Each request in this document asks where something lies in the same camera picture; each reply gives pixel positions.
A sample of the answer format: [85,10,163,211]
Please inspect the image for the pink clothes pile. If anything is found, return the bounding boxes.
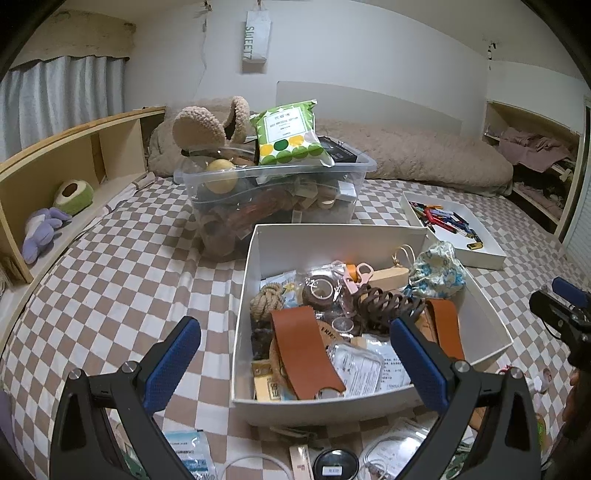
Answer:
[499,127,575,169]

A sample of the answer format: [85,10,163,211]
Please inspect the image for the brown hair claw clip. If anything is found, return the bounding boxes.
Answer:
[353,286,426,333]

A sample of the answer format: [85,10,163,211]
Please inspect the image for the brown tape roll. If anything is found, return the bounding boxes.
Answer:
[302,274,342,308]

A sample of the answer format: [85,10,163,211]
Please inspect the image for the clear plastic case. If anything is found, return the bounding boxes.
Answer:
[360,418,432,480]
[328,342,385,398]

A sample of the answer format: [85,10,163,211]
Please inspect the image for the wooden bedside shelf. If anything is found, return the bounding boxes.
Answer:
[0,106,167,284]

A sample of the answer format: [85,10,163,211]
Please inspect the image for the rope knot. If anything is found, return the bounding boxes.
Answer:
[249,282,288,319]

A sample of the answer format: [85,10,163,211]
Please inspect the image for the white pump bottle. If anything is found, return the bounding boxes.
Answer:
[531,369,555,393]

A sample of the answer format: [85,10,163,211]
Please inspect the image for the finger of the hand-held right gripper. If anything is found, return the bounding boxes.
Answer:
[529,290,579,343]
[551,276,591,308]

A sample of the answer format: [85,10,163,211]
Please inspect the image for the wooden block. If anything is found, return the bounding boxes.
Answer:
[367,267,411,291]

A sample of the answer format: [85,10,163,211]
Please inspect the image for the purple plush toy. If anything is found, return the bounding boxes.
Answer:
[22,207,72,265]

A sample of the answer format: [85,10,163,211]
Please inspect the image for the clear plastic storage bin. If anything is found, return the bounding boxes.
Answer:
[174,148,377,261]

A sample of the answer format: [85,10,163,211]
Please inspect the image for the pink scissors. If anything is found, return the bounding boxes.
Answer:
[339,262,376,294]

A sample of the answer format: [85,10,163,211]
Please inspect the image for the blue white medicine sachet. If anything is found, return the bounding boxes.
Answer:
[164,429,218,480]

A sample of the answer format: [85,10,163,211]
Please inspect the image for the white hanging bag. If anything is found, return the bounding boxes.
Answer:
[241,4,273,75]

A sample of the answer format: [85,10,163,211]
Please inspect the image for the beige string loop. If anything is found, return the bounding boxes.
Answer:
[392,244,416,269]

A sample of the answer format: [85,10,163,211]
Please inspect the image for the black box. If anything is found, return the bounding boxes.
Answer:
[318,136,360,163]

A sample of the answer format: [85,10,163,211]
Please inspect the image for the black round tin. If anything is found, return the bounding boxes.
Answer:
[311,450,360,480]

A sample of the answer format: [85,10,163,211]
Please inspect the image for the floral fabric pouch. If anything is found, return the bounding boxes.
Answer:
[409,241,467,301]

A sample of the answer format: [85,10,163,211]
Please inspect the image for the pile of colourful pens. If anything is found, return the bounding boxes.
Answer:
[411,202,483,250]

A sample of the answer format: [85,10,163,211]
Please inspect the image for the small yellow box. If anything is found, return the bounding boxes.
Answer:
[252,360,282,400]

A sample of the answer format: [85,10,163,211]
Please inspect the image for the built-in closet shelf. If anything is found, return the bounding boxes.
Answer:
[481,100,583,236]

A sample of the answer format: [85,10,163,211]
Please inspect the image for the white cardboard box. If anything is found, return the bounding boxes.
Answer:
[229,224,514,428]

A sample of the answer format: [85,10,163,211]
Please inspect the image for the green dotted packet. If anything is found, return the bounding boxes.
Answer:
[249,99,335,168]

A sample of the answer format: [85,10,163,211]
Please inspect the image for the grey curtain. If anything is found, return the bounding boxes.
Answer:
[0,55,130,162]

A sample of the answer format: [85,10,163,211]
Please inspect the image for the beige fluffy blanket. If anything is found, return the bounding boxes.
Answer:
[148,95,514,197]

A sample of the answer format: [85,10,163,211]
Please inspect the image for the white cable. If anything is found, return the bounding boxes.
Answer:
[222,453,296,480]

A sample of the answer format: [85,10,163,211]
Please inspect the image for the yellow ball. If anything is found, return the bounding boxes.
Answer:
[204,158,235,193]

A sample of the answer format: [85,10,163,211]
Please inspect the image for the white shallow tray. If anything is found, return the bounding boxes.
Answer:
[401,191,507,271]

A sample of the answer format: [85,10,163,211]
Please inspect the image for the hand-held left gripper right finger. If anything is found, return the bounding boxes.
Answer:
[390,316,541,480]

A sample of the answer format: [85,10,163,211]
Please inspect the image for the brown leather sleeve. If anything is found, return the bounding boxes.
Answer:
[424,298,466,363]
[270,307,347,400]

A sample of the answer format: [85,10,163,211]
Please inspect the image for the white headboard panel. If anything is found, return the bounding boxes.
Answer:
[276,81,463,137]

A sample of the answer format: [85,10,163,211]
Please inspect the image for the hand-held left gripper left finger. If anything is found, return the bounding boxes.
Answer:
[48,316,202,480]

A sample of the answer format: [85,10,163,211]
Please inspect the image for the avocado plush toy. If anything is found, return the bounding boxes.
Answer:
[52,180,95,217]

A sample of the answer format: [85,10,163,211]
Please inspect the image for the white wall cord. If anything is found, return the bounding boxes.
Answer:
[191,0,213,100]

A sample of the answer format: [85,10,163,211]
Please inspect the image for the brown fuzzy slippers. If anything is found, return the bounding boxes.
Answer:
[172,95,251,153]

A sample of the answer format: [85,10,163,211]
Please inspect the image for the beige curtain valance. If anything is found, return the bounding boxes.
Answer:
[9,9,137,70]

